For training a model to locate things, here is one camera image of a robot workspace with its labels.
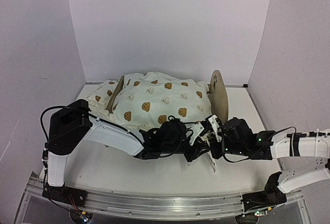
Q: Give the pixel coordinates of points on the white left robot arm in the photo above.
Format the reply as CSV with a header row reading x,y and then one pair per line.
x,y
75,123

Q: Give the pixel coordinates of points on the large bear print cushion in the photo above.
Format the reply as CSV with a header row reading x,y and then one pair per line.
x,y
163,108

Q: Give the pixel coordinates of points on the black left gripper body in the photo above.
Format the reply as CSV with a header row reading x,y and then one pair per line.
x,y
169,148

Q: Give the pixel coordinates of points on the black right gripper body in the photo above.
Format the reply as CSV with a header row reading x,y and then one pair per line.
x,y
234,149

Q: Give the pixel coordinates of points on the small bear print pillow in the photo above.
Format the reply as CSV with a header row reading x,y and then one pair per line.
x,y
101,96

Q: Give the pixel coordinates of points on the wooden pet bed frame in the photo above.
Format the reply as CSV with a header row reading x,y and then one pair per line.
x,y
219,95

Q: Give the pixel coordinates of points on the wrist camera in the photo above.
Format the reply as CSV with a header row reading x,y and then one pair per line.
x,y
215,126
199,129

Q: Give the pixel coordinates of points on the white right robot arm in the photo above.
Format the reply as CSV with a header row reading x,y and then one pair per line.
x,y
291,144

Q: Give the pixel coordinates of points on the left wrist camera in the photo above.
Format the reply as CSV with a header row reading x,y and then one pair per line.
x,y
199,129

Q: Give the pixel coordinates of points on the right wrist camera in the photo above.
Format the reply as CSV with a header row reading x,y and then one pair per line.
x,y
215,126

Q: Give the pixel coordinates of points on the aluminium table edge rail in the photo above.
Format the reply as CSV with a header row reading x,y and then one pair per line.
x,y
226,85

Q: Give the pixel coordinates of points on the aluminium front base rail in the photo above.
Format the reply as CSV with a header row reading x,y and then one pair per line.
x,y
112,205

